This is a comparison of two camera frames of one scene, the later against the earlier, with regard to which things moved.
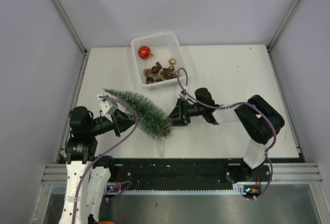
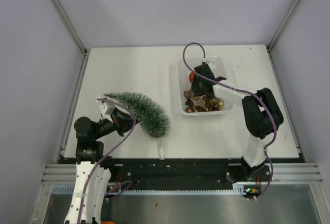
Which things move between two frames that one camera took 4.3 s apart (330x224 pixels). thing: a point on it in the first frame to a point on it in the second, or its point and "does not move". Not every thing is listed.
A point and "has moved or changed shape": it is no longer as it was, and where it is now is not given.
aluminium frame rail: x=283 y=173 does not move
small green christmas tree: x=151 y=120 does not move
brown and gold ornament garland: x=153 y=75 has moved or changed shape
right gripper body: x=191 y=110 to x=197 y=86
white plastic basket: x=158 y=58 to x=219 y=69
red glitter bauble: x=144 y=52 to x=191 y=76
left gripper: x=124 y=120 does not move
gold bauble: x=172 y=61 to x=220 y=103
